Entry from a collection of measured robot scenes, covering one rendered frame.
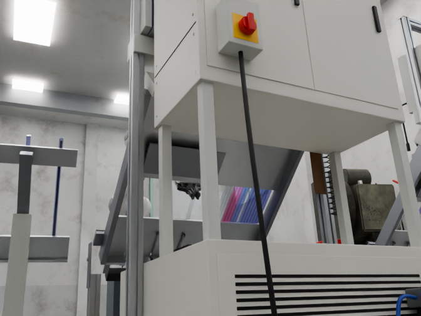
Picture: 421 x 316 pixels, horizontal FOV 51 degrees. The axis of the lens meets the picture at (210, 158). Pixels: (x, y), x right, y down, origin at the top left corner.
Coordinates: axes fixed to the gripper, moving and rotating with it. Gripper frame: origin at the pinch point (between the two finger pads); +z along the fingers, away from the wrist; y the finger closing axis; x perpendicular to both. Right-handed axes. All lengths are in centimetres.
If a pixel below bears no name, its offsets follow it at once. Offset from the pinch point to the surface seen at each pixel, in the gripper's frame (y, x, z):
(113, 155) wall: 191, 403, -898
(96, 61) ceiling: 89, 126, -740
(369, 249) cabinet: 15, -27, 75
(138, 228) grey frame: -34, -10, 37
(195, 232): 3.9, 18.0, 1.1
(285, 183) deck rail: 36.7, -9.4, 7.0
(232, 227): 20.8, 15.7, 1.6
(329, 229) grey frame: 39, -6, 37
